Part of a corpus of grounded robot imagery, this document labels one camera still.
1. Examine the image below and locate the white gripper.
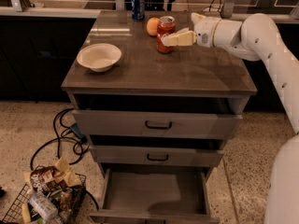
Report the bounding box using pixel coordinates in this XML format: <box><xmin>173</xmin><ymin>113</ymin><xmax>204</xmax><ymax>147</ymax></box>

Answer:
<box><xmin>161</xmin><ymin>12</ymin><xmax>221</xmax><ymax>48</ymax></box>

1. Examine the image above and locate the red coke can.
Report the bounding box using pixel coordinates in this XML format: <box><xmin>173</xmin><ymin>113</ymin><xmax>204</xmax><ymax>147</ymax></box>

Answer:
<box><xmin>156</xmin><ymin>16</ymin><xmax>176</xmax><ymax>54</ymax></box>

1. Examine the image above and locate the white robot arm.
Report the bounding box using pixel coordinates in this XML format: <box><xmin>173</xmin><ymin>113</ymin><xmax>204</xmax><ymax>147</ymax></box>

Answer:
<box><xmin>162</xmin><ymin>12</ymin><xmax>299</xmax><ymax>224</ymax></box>

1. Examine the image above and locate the blue pepsi can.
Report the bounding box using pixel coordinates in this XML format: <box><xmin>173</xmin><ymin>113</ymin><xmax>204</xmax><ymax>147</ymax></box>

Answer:
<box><xmin>131</xmin><ymin>0</ymin><xmax>145</xmax><ymax>21</ymax></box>

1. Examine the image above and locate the top drawer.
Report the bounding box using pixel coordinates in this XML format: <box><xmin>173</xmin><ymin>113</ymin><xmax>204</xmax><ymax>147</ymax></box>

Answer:
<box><xmin>74</xmin><ymin>94</ymin><xmax>242</xmax><ymax>140</ymax></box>

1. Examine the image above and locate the drawer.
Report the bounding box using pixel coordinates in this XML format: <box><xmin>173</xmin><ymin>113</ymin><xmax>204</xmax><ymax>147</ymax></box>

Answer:
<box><xmin>90</xmin><ymin>166</ymin><xmax>220</xmax><ymax>224</ymax></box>
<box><xmin>74</xmin><ymin>94</ymin><xmax>242</xmax><ymax>140</ymax></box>
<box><xmin>90</xmin><ymin>136</ymin><xmax>223</xmax><ymax>167</ymax></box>

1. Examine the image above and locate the grey drawer cabinet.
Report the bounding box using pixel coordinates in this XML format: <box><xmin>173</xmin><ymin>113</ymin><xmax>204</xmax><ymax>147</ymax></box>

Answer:
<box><xmin>61</xmin><ymin>10</ymin><xmax>258</xmax><ymax>224</ymax></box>

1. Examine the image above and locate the middle drawer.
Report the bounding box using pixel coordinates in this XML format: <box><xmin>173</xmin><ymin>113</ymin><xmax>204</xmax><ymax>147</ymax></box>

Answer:
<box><xmin>90</xmin><ymin>136</ymin><xmax>223</xmax><ymax>167</ymax></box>

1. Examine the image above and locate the bottom drawer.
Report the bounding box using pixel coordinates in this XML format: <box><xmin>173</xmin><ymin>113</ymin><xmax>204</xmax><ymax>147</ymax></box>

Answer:
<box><xmin>90</xmin><ymin>166</ymin><xmax>220</xmax><ymax>224</ymax></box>

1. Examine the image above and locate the orange fruit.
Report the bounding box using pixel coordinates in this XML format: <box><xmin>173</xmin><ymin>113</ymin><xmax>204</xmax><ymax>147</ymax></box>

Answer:
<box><xmin>147</xmin><ymin>18</ymin><xmax>159</xmax><ymax>36</ymax></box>

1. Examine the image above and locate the white bowl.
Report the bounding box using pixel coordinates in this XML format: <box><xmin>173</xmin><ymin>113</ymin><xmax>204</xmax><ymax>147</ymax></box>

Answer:
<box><xmin>77</xmin><ymin>43</ymin><xmax>121</xmax><ymax>72</ymax></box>

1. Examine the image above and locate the yellow chip bag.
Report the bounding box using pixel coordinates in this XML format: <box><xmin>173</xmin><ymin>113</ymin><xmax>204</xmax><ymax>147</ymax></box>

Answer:
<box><xmin>54</xmin><ymin>158</ymin><xmax>81</xmax><ymax>187</ymax></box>

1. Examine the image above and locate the brown snack bag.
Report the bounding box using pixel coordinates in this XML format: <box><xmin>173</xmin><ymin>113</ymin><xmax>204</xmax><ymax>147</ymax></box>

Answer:
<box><xmin>30</xmin><ymin>166</ymin><xmax>65</xmax><ymax>192</ymax></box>

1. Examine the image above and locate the clear plastic bottle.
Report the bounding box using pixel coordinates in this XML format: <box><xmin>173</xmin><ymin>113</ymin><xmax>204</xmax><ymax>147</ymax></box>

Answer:
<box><xmin>29</xmin><ymin>192</ymin><xmax>58</xmax><ymax>221</ymax></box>

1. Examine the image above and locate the black floor cable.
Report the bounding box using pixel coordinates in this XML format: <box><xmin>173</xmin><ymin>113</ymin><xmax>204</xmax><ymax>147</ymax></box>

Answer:
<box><xmin>29</xmin><ymin>107</ymin><xmax>100</xmax><ymax>211</ymax></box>

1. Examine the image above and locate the black wire basket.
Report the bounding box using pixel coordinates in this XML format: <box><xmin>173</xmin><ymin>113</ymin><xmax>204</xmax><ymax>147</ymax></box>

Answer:
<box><xmin>2</xmin><ymin>171</ymin><xmax>86</xmax><ymax>224</ymax></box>

